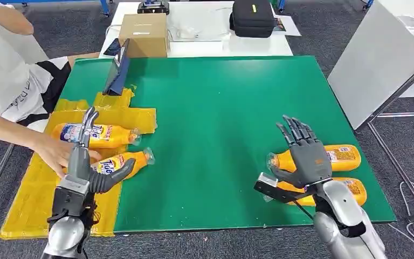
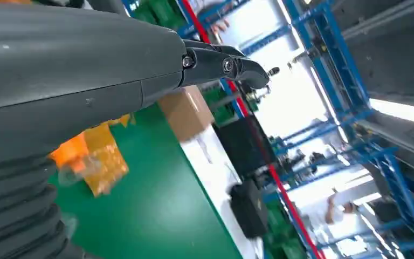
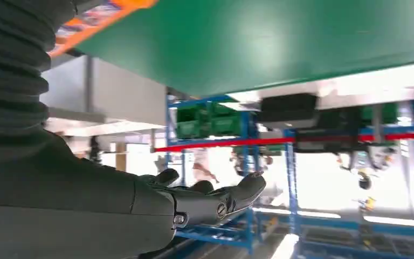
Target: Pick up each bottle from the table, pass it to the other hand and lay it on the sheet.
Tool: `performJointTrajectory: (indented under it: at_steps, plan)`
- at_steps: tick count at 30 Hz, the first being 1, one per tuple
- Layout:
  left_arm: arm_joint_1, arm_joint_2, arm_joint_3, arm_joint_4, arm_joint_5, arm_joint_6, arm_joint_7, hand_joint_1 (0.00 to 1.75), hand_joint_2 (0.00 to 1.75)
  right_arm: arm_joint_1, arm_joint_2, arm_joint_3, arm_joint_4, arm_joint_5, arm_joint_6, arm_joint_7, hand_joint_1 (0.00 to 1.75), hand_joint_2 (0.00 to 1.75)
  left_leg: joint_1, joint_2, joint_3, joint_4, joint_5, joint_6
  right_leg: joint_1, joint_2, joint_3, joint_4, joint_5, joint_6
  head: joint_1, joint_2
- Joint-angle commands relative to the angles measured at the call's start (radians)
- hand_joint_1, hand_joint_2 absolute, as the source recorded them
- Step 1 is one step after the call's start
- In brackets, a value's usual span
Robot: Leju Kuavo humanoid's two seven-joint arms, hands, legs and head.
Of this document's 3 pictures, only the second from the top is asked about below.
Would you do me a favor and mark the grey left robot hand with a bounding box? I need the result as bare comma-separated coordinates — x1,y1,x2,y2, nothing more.
0,0,271,169

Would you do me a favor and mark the orange drink bottle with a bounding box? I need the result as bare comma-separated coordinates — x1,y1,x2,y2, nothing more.
47,114,133,198

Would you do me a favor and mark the brown cardboard box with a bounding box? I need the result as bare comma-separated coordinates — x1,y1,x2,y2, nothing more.
156,85,216,144

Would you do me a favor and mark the green table mat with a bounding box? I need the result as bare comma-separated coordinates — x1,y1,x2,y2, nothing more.
47,103,244,259

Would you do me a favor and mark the white table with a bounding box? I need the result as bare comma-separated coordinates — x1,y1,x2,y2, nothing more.
179,125,266,259

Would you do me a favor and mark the black case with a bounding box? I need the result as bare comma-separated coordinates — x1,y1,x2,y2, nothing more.
213,114,278,180

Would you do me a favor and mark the black carry bag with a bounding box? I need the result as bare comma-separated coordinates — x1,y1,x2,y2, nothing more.
227,180,269,240

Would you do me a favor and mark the blue metal rack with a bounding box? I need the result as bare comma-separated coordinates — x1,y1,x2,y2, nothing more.
239,0,414,259

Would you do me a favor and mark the person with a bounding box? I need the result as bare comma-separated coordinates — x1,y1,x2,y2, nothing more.
301,192,372,248

